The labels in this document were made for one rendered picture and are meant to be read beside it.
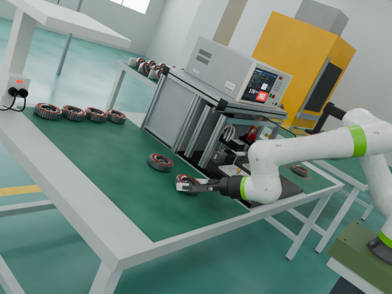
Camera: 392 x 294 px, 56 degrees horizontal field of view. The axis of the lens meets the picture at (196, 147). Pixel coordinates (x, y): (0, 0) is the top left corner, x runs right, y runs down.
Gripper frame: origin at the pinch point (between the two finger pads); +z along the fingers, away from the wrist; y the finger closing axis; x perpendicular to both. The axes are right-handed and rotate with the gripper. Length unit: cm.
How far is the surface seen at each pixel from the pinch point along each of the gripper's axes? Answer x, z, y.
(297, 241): 67, 2, -154
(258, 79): -47, -15, -44
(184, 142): -16.7, 18.8, -25.6
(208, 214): 10.0, -13.4, 6.8
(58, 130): -25, 46, 27
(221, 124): -24.8, -4.6, -23.1
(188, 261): 62, 46, -67
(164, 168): -6.7, 11.1, 1.6
